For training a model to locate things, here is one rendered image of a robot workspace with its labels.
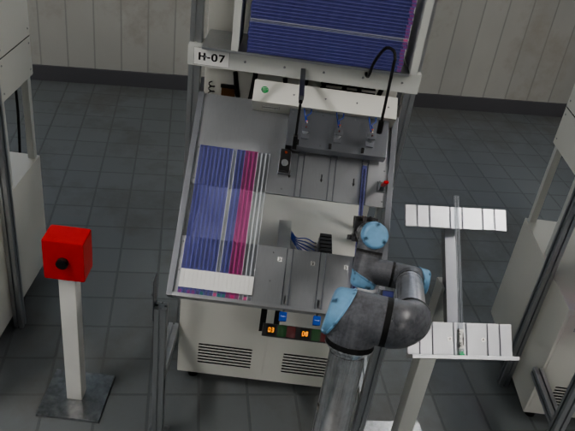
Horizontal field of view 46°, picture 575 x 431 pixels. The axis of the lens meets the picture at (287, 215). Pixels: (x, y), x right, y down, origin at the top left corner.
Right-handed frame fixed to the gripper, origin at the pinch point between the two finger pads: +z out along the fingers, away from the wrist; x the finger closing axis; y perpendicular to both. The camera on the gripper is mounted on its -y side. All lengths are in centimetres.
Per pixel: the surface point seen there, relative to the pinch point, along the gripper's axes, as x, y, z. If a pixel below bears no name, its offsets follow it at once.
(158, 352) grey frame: 62, -48, 11
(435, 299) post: -27.9, -17.0, -0.9
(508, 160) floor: -143, 67, 274
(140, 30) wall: 144, 131, 292
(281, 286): 23.3, -18.4, -3.9
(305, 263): 16.3, -10.4, -1.9
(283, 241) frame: 23.4, -5.4, 35.2
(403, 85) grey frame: -9, 53, 1
